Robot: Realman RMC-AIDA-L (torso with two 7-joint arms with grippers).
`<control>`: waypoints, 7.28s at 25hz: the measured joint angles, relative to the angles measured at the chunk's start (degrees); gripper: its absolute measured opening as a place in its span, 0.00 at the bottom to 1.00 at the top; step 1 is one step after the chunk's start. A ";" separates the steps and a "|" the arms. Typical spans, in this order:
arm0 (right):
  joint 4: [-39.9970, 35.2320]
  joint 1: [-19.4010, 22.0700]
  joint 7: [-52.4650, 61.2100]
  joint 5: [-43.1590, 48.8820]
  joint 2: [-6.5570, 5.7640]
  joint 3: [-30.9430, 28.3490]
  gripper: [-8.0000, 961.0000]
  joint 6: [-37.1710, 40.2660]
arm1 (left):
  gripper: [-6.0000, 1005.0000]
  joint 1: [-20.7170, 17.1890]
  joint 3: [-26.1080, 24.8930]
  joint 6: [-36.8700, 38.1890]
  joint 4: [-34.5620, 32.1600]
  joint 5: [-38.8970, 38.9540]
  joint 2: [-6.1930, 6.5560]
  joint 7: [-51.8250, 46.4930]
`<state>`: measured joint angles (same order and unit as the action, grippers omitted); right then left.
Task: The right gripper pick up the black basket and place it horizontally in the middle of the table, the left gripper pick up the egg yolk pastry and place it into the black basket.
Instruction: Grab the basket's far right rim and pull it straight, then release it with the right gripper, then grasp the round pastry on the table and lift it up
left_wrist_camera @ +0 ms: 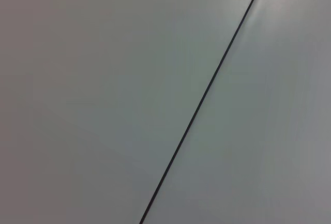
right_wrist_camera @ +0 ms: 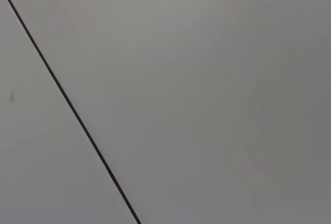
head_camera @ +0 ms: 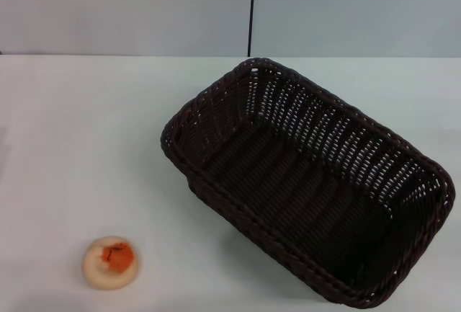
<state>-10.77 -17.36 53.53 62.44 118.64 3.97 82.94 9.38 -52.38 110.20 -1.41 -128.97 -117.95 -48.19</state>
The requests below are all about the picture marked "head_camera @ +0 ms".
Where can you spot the black woven rectangular basket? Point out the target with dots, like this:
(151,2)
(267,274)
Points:
(288,182)

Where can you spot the round beige bread bun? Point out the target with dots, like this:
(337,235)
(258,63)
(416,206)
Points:
(104,272)

